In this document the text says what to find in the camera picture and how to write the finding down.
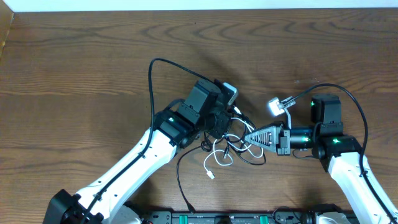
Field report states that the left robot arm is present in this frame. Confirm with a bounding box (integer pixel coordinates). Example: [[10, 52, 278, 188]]
[[44, 79, 238, 223]]

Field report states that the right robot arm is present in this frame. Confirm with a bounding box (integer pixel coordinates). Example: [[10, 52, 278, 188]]
[[245, 94, 397, 223]]

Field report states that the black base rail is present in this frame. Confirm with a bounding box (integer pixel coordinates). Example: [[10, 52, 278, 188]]
[[142, 209, 359, 224]]

